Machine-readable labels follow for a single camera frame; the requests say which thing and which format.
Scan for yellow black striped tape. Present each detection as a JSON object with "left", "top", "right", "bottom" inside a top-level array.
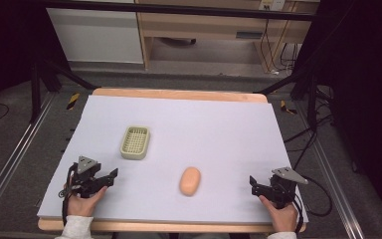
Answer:
[
  {"left": 66, "top": 92, "right": 81, "bottom": 112},
  {"left": 280, "top": 100, "right": 298, "bottom": 117}
]

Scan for person's left hand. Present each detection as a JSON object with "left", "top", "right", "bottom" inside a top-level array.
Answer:
[{"left": 66, "top": 185, "right": 109, "bottom": 218}]

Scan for light wooden desk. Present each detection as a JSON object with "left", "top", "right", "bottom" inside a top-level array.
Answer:
[{"left": 134, "top": 0, "right": 320, "bottom": 73}]

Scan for white power socket strip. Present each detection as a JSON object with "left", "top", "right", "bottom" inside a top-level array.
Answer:
[{"left": 258, "top": 0, "right": 287, "bottom": 11}]

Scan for black floor cables bundle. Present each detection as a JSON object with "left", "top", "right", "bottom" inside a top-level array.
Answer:
[{"left": 283, "top": 85, "right": 336, "bottom": 171}]

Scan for person's right hand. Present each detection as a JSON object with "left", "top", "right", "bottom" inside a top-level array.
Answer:
[{"left": 258, "top": 194, "right": 299, "bottom": 233}]

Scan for black horizontal frame bar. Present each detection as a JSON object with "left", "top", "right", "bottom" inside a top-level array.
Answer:
[{"left": 42, "top": 0, "right": 316, "bottom": 22}]

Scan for hand-held gripper black cable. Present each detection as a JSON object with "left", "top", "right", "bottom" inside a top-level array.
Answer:
[
  {"left": 58, "top": 162, "right": 78, "bottom": 227},
  {"left": 291, "top": 174, "right": 333, "bottom": 234}
]

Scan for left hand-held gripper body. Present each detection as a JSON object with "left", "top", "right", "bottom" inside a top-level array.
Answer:
[{"left": 67, "top": 155, "right": 111, "bottom": 199}]

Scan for cables under wooden desk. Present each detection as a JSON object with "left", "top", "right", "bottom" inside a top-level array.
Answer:
[{"left": 259, "top": 19, "right": 300, "bottom": 74}]

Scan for black curtain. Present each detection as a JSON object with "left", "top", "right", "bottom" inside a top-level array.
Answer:
[
  {"left": 294, "top": 0, "right": 382, "bottom": 230},
  {"left": 0, "top": 0, "right": 68, "bottom": 118}
]

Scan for pale green plastic basket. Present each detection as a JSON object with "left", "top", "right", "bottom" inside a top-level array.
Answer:
[{"left": 119, "top": 124, "right": 151, "bottom": 161}]

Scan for left hand-held gripper black cable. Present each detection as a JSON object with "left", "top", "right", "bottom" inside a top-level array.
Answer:
[{"left": 58, "top": 162, "right": 78, "bottom": 227}]

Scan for wooden table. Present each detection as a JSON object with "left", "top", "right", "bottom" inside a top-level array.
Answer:
[{"left": 37, "top": 87, "right": 308, "bottom": 234}]

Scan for metal floor rail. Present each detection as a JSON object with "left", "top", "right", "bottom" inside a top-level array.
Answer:
[
  {"left": 0, "top": 92, "right": 57, "bottom": 231},
  {"left": 296, "top": 101, "right": 368, "bottom": 239}
]

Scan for tan oval bread roll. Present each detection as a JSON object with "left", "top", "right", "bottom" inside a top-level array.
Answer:
[{"left": 178, "top": 166, "right": 202, "bottom": 197}]

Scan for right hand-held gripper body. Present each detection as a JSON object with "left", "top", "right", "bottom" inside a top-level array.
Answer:
[{"left": 268, "top": 166, "right": 309, "bottom": 210}]

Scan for right hand-held gripper black cable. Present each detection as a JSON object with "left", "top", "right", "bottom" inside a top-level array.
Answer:
[{"left": 291, "top": 174, "right": 333, "bottom": 234}]

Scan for black metal frame stand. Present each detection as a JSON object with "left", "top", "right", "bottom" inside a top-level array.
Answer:
[
  {"left": 29, "top": 58, "right": 98, "bottom": 124},
  {"left": 253, "top": 64, "right": 321, "bottom": 131}
]

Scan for white foam mat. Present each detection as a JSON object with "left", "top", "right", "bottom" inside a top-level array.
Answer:
[{"left": 36, "top": 95, "right": 309, "bottom": 224}]

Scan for white cabinet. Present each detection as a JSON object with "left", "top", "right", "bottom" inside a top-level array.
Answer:
[{"left": 46, "top": 7, "right": 145, "bottom": 65}]

